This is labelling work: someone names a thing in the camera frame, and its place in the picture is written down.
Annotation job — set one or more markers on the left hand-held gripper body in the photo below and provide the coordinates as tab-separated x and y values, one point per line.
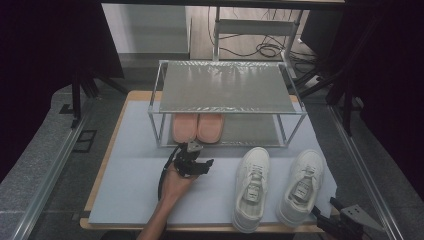
186	161

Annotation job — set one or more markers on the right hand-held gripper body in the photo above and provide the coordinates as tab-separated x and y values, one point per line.
346	226

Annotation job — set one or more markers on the pink slipper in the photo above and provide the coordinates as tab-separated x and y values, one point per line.
210	128
184	128

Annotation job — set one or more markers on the white sneaker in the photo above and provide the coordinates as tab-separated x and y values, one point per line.
308	163
253	160

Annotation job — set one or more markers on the metal two-tier shoe rack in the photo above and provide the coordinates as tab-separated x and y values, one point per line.
226	86

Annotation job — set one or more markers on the person's left hand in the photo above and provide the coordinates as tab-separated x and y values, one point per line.
176	188

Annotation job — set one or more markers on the light blue table mat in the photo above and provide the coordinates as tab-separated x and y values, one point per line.
133	186

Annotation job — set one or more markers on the black tripod stand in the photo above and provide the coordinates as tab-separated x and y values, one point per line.
77	93
346	100

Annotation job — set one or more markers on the white power strip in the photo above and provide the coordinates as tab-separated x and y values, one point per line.
313	80

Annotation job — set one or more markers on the dark curtain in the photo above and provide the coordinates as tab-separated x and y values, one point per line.
40	66
393	83

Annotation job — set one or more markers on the white cabinet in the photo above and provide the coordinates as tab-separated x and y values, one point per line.
146	30

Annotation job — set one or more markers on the aluminium frame rail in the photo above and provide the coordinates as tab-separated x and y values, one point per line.
366	180
50	180

